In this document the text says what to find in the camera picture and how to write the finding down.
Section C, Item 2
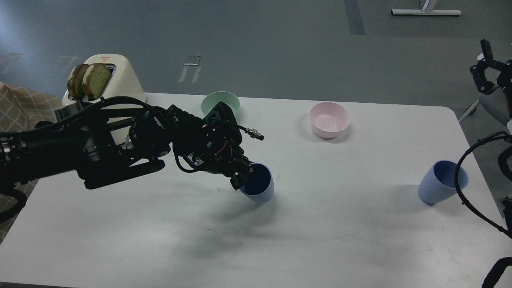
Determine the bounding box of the toast slice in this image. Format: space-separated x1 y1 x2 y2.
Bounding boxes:
82 63 112 101
66 64 90 100

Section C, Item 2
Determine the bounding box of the dark blue plastic cup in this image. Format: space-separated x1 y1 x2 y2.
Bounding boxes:
240 162 274 204

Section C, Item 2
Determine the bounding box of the grey chair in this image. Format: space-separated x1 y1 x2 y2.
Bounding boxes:
458 89 512 133

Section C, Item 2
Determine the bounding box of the green plastic bowl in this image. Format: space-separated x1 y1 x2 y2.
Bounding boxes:
201 91 241 116

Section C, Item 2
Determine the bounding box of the toast slice back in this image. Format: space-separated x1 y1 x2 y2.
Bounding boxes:
66 64 90 100

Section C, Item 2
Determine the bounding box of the toast slice front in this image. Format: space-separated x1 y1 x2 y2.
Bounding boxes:
82 63 112 101

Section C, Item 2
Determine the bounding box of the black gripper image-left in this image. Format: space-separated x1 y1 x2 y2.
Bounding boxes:
172 103 254 190

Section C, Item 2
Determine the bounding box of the pink plastic bowl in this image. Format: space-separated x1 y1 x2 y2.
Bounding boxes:
309 102 351 139

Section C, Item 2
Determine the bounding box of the white metal stand base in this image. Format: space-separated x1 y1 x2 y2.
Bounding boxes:
390 0 462 16

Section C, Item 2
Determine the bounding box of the cream white toaster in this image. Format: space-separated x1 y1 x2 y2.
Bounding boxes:
62 54 146 144

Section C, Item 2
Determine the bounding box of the light blue plastic cup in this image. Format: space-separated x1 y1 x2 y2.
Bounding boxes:
418 160 469 204

